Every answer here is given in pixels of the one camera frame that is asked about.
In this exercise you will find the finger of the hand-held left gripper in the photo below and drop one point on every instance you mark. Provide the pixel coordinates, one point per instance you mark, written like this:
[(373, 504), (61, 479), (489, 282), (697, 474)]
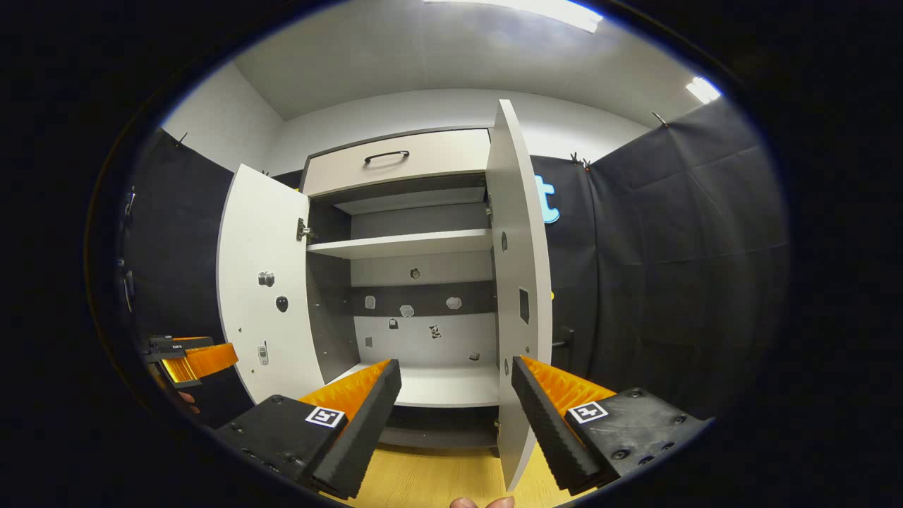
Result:
[(204, 360), (176, 343)]

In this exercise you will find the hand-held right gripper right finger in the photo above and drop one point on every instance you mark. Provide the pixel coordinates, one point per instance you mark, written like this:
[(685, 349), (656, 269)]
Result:
[(547, 430)]

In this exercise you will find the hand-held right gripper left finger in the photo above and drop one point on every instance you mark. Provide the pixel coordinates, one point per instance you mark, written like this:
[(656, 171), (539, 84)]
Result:
[(360, 430)]

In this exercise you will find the grey cabinet door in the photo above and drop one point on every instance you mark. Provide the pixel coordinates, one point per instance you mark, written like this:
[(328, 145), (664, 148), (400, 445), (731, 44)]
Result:
[(261, 233), (518, 247)]

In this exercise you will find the grey double-door shoe cabinet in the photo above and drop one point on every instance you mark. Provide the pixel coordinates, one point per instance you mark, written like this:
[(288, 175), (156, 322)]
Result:
[(395, 162)]

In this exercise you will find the metal door hinge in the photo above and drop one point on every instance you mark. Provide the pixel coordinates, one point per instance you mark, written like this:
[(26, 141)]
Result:
[(304, 229)]

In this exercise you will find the black backdrop cloth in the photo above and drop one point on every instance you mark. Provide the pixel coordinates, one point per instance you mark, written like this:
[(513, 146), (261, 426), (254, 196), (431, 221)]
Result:
[(670, 268)]

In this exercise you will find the small ceiling light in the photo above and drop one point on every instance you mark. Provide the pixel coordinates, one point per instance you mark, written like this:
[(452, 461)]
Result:
[(703, 90)]

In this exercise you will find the long ceiling light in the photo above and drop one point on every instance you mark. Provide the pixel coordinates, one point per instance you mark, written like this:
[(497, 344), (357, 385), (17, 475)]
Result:
[(536, 10)]

